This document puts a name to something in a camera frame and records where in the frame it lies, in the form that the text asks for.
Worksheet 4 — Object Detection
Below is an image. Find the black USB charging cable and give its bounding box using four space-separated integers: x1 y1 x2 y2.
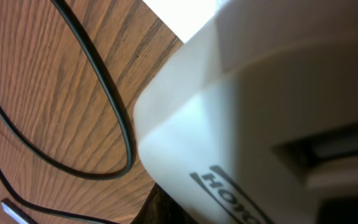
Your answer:
0 0 136 224

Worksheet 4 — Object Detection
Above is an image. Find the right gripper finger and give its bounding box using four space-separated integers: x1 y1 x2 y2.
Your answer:
131 184 197 224

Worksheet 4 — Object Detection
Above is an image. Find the white charger plug adapter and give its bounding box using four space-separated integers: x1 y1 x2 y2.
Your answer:
134 1 358 223

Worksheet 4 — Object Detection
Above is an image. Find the white power strip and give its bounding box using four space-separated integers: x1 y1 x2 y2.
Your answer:
143 0 228 44

